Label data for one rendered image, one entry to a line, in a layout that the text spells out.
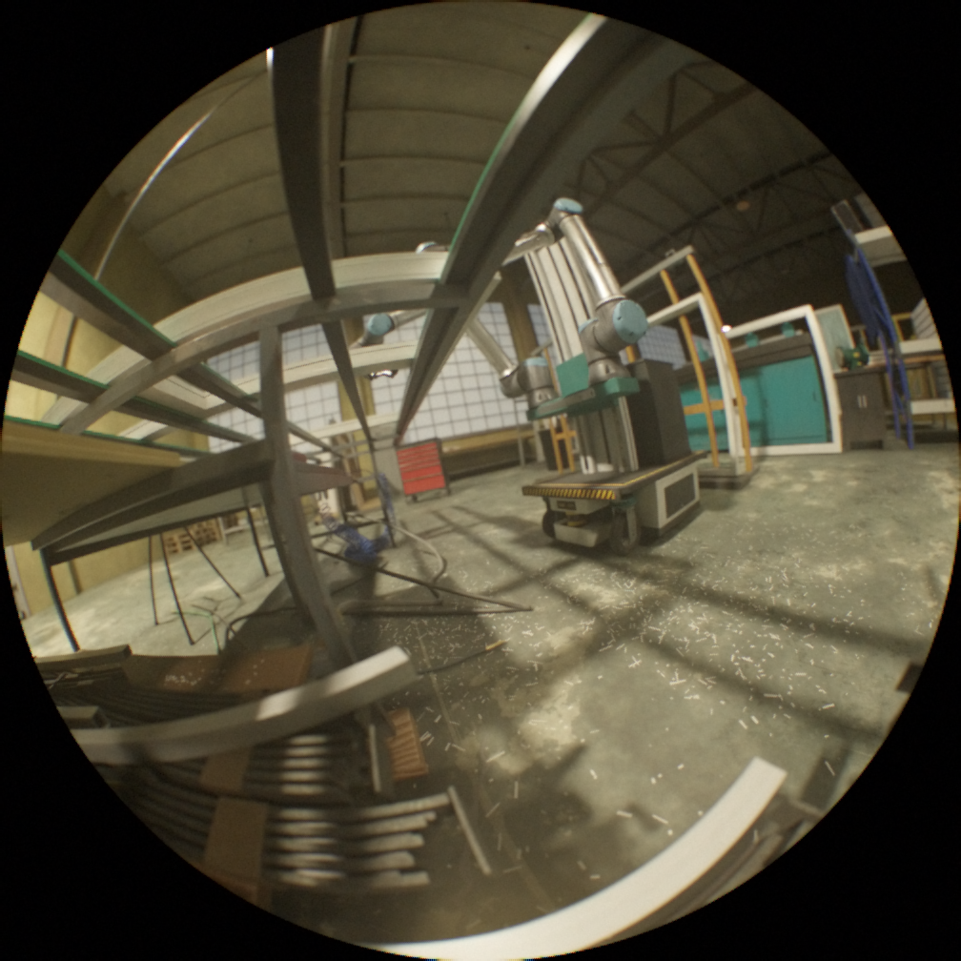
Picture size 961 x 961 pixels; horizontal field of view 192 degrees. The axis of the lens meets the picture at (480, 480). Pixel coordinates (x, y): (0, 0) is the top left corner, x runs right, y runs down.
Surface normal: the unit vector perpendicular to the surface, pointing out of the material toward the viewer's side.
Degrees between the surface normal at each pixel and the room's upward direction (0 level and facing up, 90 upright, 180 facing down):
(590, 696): 0
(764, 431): 90
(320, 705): 90
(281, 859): 0
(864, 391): 90
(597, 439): 90
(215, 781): 0
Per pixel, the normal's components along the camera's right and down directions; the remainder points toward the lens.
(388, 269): 0.33, 0.01
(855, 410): -0.92, 0.22
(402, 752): -0.21, -0.97
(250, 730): 0.63, -0.07
